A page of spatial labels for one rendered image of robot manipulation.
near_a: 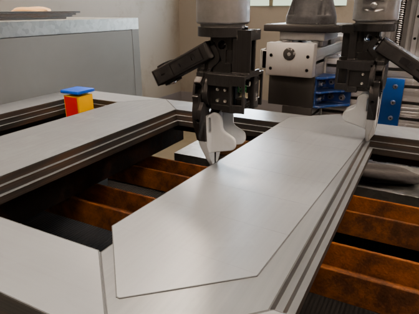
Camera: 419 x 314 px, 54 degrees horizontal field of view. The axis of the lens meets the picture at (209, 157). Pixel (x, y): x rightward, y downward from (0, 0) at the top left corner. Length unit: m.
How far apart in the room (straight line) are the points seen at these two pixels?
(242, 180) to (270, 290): 0.24
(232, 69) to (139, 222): 0.25
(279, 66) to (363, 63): 0.45
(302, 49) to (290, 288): 0.84
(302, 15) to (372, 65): 0.55
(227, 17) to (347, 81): 0.30
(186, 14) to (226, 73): 4.43
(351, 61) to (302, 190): 0.29
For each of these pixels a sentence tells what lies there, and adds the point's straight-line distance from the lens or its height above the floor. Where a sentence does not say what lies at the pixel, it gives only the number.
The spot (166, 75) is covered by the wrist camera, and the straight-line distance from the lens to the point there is 0.63.
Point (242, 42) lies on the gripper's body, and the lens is 0.57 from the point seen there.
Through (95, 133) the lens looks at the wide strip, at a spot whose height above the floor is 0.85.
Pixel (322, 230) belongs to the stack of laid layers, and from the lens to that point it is 0.50.
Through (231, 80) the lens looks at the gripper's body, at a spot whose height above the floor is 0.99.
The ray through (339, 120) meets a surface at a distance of 0.94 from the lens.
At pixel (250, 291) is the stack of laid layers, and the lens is 0.38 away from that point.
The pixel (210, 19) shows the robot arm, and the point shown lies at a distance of 0.57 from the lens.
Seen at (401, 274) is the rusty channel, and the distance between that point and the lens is 0.71.
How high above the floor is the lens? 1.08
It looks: 20 degrees down
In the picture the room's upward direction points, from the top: straight up
